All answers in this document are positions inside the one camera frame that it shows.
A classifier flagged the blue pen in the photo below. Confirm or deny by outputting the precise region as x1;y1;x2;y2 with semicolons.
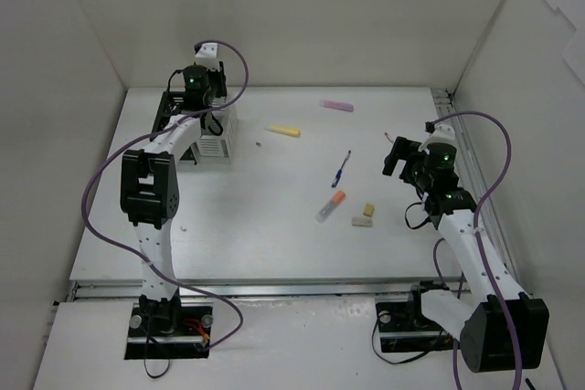
331;150;351;188

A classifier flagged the pink highlighter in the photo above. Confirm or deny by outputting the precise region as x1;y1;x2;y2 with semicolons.
319;100;355;112

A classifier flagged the orange highlighter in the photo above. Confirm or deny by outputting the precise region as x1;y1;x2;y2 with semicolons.
315;191;346;224

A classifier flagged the yellow highlighter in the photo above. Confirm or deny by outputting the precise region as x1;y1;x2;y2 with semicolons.
265;124;301;138

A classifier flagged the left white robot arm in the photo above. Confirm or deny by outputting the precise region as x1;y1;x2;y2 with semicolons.
121;61;227;335

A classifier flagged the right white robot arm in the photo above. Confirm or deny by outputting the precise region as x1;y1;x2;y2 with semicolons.
382;137;549;373

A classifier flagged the black slotted container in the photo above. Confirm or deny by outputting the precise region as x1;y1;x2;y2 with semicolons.
153;90;198;163

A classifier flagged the white slotted container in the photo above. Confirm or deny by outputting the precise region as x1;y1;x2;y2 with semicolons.
191;104;238;163

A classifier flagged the yellow eraser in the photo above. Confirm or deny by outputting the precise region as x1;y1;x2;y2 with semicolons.
363;204;375;217

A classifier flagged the white eraser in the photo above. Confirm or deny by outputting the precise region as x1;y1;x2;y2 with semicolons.
351;216;373;227

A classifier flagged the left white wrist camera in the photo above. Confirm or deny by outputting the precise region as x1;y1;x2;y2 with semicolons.
194;42;220;71

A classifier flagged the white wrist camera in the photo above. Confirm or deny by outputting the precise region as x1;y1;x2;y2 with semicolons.
418;122;457;153
194;42;220;71

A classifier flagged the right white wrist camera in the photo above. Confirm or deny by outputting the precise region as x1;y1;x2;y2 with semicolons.
418;122;457;153

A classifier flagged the aluminium rail right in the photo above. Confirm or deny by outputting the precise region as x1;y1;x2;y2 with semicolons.
431;88;516;276

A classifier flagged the aluminium rail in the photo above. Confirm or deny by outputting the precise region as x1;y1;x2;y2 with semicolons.
431;88;516;276
69;278;432;301

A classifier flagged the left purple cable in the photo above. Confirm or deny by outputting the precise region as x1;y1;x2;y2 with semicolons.
80;39;250;349

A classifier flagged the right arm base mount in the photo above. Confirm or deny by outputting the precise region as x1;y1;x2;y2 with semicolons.
372;281;453;364

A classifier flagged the aluminium rail front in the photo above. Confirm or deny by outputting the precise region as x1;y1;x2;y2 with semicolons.
69;278;432;301

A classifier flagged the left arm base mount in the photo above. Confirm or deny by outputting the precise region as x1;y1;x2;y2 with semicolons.
124;302;213;360

